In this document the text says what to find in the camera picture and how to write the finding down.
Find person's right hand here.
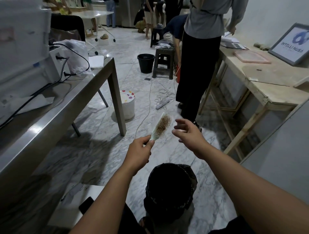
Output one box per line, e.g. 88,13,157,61
172,119,213,160

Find person's left hand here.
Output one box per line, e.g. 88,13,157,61
121,135,155,176

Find white hairbrush with hair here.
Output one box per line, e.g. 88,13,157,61
149,112,173,142

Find person's right forearm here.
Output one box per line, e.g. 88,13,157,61
196,143,309,234

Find person's left forearm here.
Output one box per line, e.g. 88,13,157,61
68,165,136,234

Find white power strip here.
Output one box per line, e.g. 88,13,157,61
155,98,171,110

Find white bin with dotted lid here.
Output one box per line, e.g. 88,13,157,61
120,90,136,120

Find black bin with trash bag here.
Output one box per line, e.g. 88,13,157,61
143,163,198,224

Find orange bucket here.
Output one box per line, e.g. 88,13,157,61
175,63,182,84

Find person's black trousers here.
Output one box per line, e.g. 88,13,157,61
119,203,151,234

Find dark plastic stool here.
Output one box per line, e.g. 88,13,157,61
152,47,175,80

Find black bucket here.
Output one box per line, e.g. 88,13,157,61
137,54,155,74

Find person's sandal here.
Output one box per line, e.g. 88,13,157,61
138,216,155,234

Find black phone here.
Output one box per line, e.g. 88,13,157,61
78,196,95,215

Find grey metal table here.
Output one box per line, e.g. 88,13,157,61
0,57,127,185

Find stack of white paper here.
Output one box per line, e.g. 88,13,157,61
88,55,105,69

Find white panel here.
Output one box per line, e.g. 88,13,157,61
240,99,309,206

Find light wooden table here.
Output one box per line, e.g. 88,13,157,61
198,36,309,162

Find small black plastic stool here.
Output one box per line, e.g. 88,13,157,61
150,27,165,48

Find pink tray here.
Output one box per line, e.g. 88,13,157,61
233,50,272,64

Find white laptop with papers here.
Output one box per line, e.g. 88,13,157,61
220,31,249,50

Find clear plastic bag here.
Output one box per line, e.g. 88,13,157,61
53,40,93,76

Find small white appliance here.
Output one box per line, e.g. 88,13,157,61
49,45,71,82

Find white paper sheet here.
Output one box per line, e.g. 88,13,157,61
0,94,55,122

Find steel refrigerator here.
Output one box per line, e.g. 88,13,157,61
118,0,146,28

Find white folding table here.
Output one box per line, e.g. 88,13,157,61
70,10,116,56

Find black chair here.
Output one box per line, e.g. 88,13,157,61
50,13,86,43

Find grey framed picture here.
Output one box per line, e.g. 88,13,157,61
268,23,309,66

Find large white printer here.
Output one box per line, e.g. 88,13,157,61
0,0,61,104

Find white cable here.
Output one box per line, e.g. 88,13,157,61
135,78,177,139

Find black power cable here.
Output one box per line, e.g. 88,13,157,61
0,43,90,128

